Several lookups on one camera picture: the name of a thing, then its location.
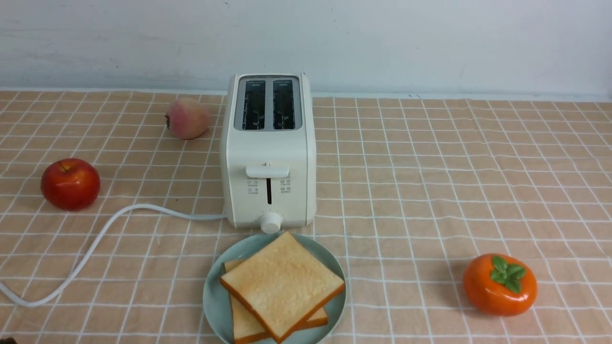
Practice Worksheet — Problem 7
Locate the beige checkered tablecloth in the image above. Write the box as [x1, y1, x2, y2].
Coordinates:
[0, 91, 612, 344]

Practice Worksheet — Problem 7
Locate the red apple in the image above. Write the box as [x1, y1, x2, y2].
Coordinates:
[40, 158, 101, 212]

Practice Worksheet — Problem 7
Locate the white toaster power cable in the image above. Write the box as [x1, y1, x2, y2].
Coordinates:
[0, 204, 227, 307]

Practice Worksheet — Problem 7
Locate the pink peach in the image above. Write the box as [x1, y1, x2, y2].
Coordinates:
[165, 97, 212, 140]

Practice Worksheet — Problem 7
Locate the white two-slot toaster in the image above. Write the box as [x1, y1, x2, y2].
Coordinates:
[220, 73, 317, 234]

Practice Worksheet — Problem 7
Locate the light blue round plate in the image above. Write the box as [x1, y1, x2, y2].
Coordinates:
[203, 234, 347, 344]

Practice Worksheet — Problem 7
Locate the orange persimmon with green leaf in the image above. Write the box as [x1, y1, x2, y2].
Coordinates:
[463, 253, 538, 317]

